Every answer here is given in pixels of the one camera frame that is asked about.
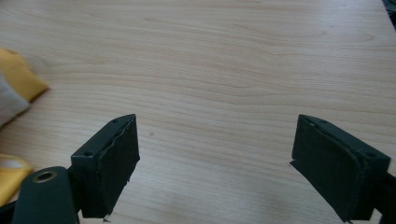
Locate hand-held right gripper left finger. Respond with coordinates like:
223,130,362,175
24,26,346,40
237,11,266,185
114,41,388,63
70,113,141,219

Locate grey cloth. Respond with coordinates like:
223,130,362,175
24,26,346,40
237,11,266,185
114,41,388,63
0,71,32,129

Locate dark object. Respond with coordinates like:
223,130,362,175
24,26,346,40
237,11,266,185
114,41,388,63
381,0,396,31

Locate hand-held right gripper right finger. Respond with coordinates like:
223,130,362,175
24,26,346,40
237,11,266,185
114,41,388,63
290,114,391,223

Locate yellow cloth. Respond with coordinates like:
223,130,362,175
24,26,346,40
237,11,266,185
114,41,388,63
0,153,35,207
0,47,50,104

